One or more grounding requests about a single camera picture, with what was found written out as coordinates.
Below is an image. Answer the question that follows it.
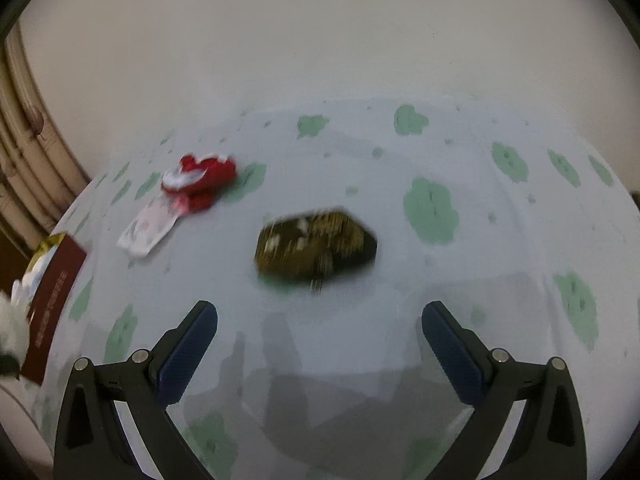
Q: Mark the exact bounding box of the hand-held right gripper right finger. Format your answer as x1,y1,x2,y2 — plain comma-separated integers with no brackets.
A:
421,301,588,480

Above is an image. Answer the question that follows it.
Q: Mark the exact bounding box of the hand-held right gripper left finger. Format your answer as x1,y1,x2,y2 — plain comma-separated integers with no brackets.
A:
54,300,219,480

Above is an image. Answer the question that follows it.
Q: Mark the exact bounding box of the red tin box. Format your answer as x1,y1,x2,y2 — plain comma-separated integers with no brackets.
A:
20,231,88,387

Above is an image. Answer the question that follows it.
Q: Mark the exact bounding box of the dark green sequin scrunchie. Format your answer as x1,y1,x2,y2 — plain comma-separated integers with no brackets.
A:
254,206,378,293

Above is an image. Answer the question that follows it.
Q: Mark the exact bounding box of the white fluffy cloth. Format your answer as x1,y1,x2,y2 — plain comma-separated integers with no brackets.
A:
0,280,33,356

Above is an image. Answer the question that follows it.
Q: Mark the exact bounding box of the small white sachet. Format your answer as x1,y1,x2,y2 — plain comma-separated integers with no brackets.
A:
117,199,178,258

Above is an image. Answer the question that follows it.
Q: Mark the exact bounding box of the red and white cloth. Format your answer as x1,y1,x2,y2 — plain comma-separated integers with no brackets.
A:
161,152,238,211

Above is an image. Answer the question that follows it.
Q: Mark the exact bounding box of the beige striped curtain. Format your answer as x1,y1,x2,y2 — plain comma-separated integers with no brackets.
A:
0,25,93,261

